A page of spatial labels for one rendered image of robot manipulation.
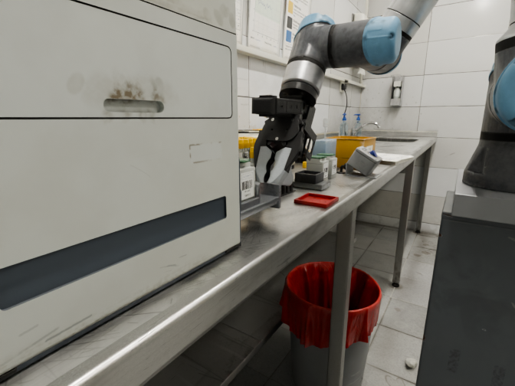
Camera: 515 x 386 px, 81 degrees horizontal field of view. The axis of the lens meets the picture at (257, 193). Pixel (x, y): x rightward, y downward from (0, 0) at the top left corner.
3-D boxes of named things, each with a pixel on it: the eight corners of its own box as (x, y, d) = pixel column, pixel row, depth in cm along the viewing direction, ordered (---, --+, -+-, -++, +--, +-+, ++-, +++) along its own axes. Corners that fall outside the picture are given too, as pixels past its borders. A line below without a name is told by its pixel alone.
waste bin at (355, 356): (354, 447, 99) (365, 329, 88) (259, 392, 118) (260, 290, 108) (380, 369, 129) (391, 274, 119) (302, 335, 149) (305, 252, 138)
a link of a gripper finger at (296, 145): (296, 174, 51) (309, 127, 53) (293, 171, 50) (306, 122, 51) (272, 171, 53) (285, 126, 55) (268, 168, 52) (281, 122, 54)
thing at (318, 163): (322, 183, 78) (323, 157, 77) (305, 181, 81) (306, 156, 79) (327, 181, 82) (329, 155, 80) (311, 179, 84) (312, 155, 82)
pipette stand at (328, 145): (329, 175, 90) (330, 141, 87) (306, 173, 93) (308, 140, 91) (339, 170, 98) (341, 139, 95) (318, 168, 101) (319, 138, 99)
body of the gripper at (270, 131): (311, 164, 57) (326, 107, 59) (293, 144, 50) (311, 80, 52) (276, 161, 61) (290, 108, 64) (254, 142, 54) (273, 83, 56)
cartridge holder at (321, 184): (321, 191, 70) (322, 175, 69) (287, 186, 75) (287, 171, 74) (330, 187, 75) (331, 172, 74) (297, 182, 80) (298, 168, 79)
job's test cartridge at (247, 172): (239, 210, 42) (238, 165, 41) (213, 204, 45) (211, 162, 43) (255, 203, 46) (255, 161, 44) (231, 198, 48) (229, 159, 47)
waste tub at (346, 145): (362, 171, 97) (364, 139, 95) (323, 166, 105) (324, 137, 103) (374, 165, 108) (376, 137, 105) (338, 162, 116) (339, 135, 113)
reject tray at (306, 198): (326, 208, 57) (326, 204, 57) (293, 203, 61) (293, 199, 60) (338, 200, 62) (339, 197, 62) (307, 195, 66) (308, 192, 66)
